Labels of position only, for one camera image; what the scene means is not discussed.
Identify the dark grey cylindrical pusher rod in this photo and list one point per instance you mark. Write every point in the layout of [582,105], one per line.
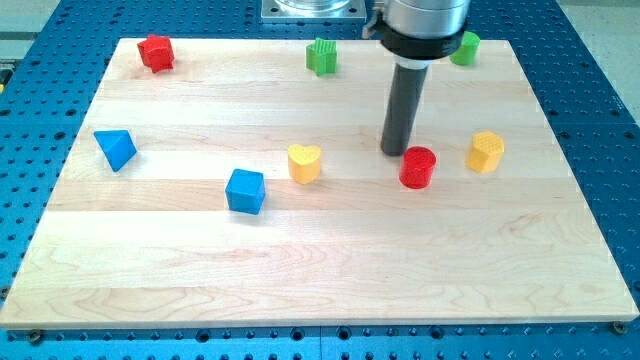
[406,89]

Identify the red cylinder block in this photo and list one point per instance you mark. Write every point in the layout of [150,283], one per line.
[417,167]

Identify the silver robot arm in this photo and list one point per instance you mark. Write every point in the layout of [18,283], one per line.
[415,32]

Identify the green cylinder block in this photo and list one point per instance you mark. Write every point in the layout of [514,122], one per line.
[466,53]

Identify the green star block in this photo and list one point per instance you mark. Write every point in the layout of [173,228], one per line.
[321,56]

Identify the yellow hexagon block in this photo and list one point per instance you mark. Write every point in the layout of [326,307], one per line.
[485,153]

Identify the yellow heart block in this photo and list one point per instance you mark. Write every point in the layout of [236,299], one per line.
[304,163]

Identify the blue cube block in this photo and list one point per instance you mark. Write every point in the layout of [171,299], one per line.
[245,191]

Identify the light wooden board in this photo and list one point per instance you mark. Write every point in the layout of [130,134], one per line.
[155,244]

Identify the red star block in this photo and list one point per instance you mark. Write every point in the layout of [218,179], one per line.
[156,52]

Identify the blue triangle block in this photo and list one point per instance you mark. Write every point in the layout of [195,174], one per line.
[117,146]

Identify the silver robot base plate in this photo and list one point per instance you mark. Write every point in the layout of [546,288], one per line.
[298,10]

